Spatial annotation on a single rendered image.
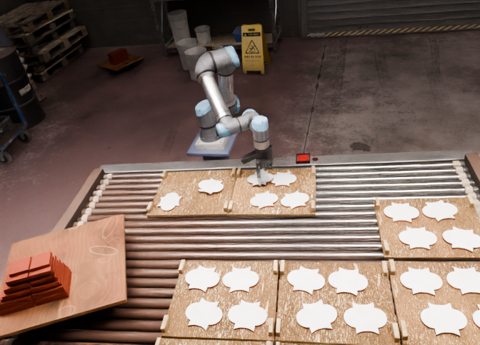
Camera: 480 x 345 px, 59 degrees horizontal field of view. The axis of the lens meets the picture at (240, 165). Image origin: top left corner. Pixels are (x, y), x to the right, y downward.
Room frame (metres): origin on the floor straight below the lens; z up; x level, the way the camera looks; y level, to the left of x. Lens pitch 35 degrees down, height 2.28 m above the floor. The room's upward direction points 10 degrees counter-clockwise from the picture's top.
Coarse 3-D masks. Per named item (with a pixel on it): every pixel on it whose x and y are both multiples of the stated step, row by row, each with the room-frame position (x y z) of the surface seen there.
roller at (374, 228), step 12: (144, 228) 1.54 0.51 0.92; (156, 228) 1.52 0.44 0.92; (168, 228) 1.51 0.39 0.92; (180, 228) 1.49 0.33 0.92; (192, 228) 1.48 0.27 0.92; (204, 228) 1.47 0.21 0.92; (216, 228) 1.45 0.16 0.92; (228, 228) 1.44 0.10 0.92; (240, 228) 1.43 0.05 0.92; (252, 228) 1.41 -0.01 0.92; (264, 228) 1.40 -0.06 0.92; (276, 228) 1.39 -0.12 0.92; (288, 228) 1.37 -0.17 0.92; (300, 228) 1.36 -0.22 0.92; (312, 228) 1.35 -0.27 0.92; (324, 228) 1.34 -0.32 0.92; (336, 228) 1.32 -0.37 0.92; (348, 228) 1.31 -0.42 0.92; (360, 228) 1.30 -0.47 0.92; (372, 228) 1.29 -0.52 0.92
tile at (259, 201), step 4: (268, 192) 1.61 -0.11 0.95; (256, 196) 1.60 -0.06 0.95; (260, 196) 1.59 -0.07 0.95; (264, 196) 1.59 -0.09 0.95; (268, 196) 1.58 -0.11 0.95; (272, 196) 1.58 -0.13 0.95; (276, 196) 1.57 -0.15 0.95; (252, 200) 1.58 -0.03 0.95; (256, 200) 1.57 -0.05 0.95; (260, 200) 1.57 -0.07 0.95; (264, 200) 1.56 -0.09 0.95; (268, 200) 1.56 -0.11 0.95; (272, 200) 1.55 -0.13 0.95; (276, 200) 1.55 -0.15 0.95; (252, 204) 1.54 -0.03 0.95; (256, 204) 1.54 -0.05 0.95; (260, 204) 1.53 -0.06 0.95; (264, 204) 1.53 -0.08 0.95; (268, 204) 1.52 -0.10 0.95; (272, 204) 1.52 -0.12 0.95; (260, 208) 1.51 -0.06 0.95
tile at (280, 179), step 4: (288, 172) 1.75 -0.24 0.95; (276, 176) 1.73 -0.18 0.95; (280, 176) 1.72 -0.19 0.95; (284, 176) 1.72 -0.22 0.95; (288, 176) 1.71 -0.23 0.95; (292, 176) 1.71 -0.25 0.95; (276, 180) 1.70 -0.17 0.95; (280, 180) 1.69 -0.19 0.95; (284, 180) 1.69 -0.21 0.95; (288, 180) 1.68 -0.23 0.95; (292, 180) 1.68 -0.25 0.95; (276, 184) 1.66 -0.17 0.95; (280, 184) 1.66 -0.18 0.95; (284, 184) 1.65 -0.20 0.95; (288, 184) 1.65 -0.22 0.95
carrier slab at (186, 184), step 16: (176, 176) 1.89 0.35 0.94; (192, 176) 1.87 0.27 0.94; (208, 176) 1.84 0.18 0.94; (224, 176) 1.82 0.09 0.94; (160, 192) 1.77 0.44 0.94; (176, 192) 1.75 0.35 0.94; (192, 192) 1.73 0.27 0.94; (224, 192) 1.68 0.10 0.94; (160, 208) 1.65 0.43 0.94; (176, 208) 1.62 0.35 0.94; (192, 208) 1.60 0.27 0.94; (208, 208) 1.58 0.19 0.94
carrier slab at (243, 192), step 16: (240, 176) 1.79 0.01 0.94; (304, 176) 1.70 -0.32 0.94; (240, 192) 1.66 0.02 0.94; (256, 192) 1.64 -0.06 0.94; (272, 192) 1.62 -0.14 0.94; (288, 192) 1.60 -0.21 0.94; (304, 192) 1.58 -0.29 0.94; (240, 208) 1.54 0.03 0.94; (256, 208) 1.52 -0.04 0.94; (272, 208) 1.51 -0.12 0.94; (288, 208) 1.49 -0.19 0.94; (304, 208) 1.47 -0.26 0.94
